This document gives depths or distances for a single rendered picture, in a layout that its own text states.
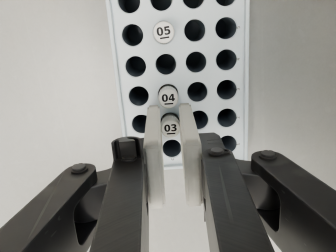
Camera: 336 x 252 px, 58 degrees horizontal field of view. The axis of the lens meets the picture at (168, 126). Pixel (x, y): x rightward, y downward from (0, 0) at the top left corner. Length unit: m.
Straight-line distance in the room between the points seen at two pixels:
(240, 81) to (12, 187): 0.20
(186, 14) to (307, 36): 0.10
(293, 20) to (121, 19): 0.12
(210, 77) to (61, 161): 0.14
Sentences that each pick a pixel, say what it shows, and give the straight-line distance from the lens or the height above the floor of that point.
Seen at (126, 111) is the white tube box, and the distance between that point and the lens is 0.20.
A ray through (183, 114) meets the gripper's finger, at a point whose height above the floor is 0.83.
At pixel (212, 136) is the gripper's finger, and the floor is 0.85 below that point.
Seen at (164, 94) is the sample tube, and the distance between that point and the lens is 0.18.
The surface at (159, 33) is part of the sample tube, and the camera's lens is 0.18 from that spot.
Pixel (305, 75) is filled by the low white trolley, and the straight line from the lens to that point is 0.25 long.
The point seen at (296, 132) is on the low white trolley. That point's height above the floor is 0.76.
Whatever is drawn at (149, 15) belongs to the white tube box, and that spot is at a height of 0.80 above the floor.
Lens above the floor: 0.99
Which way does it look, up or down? 72 degrees down
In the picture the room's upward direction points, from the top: 178 degrees clockwise
